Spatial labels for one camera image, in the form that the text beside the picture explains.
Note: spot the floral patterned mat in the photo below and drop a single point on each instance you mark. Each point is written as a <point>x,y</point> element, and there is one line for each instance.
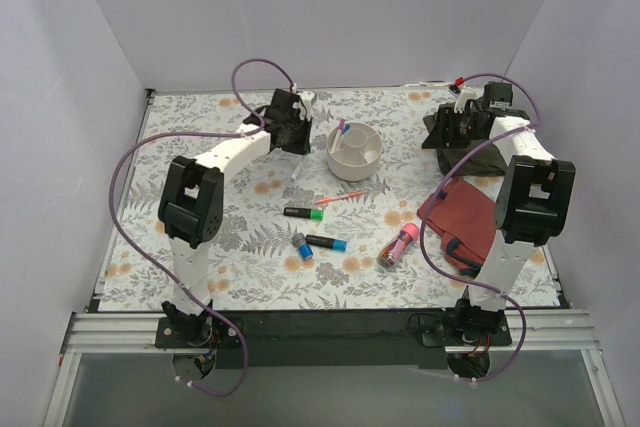
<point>253,263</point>

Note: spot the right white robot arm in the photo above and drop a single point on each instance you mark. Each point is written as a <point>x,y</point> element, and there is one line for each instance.
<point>531,207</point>

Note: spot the blue-capped white pen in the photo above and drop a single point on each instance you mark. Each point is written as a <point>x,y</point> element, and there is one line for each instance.
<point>336,140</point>

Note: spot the dark green cloth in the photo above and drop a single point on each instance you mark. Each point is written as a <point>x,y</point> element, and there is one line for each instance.
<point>488,162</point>

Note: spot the orange pen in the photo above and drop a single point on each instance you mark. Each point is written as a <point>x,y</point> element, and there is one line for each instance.
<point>339,197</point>

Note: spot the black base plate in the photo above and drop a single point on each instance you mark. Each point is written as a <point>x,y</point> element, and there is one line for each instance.
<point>319,338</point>

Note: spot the purple-capped white pen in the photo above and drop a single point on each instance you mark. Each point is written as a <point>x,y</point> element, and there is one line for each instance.
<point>342,126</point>

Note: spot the red cloth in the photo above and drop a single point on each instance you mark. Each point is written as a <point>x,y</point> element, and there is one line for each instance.
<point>463,217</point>

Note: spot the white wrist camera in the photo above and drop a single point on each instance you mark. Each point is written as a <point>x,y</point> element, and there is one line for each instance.
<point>305,104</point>
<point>463,94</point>

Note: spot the blue and grey cap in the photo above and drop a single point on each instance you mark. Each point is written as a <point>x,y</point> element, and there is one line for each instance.
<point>300,243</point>

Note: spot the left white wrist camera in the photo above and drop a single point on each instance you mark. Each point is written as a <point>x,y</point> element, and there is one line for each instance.
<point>305,104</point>

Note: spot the teal-capped white pen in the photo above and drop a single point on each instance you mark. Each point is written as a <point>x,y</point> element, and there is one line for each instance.
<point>296,172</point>

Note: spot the blue-capped black highlighter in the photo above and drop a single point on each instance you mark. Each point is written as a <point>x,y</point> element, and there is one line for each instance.
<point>326,242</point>

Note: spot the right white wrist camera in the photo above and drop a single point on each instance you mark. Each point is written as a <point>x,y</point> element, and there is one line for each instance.
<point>463,94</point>

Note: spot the white round compartment organizer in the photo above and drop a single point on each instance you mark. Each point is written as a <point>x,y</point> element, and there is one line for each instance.
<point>358,155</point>

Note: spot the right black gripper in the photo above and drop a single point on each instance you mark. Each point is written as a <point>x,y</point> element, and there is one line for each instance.
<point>443,125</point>

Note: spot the green-capped black highlighter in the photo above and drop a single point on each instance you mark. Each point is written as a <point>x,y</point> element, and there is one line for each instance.
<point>304,213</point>

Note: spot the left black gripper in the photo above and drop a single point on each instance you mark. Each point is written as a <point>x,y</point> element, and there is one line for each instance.
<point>298,136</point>

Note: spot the aluminium frame rail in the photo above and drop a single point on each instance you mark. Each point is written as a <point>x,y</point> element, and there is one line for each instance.
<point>333,368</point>

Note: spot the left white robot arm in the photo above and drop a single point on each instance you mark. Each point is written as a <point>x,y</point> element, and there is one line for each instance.
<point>191,205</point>

